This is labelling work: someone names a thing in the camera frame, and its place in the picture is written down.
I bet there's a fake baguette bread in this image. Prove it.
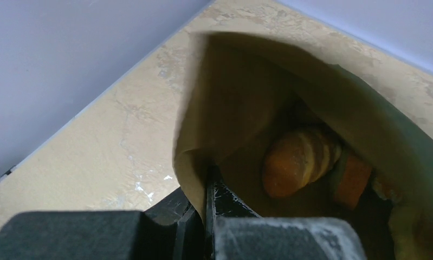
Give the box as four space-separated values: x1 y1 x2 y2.
262 127 342 198

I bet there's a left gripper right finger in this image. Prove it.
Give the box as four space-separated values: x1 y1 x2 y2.
205 166 366 259

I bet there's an orange fake bread slice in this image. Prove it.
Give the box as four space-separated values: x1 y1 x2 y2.
333 152 372 210

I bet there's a green paper bag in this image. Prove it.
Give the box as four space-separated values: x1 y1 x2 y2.
173 31 433 259

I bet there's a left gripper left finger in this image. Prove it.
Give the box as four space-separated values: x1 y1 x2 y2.
0 188 204 259

